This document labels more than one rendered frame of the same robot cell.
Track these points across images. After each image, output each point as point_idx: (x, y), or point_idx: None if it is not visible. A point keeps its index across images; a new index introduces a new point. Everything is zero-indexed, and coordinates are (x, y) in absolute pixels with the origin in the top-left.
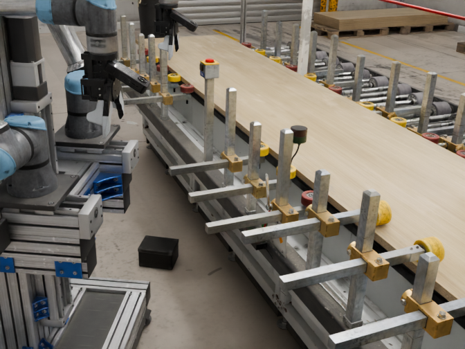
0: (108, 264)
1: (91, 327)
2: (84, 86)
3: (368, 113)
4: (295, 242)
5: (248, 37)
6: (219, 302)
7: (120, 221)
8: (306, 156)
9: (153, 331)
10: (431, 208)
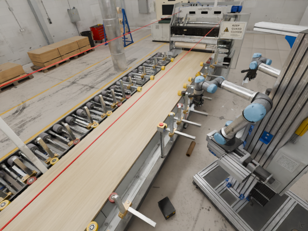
0: (184, 226)
1: (219, 173)
2: (255, 75)
3: (107, 120)
4: (174, 123)
5: None
6: (168, 173)
7: None
8: (159, 115)
9: None
10: (165, 92)
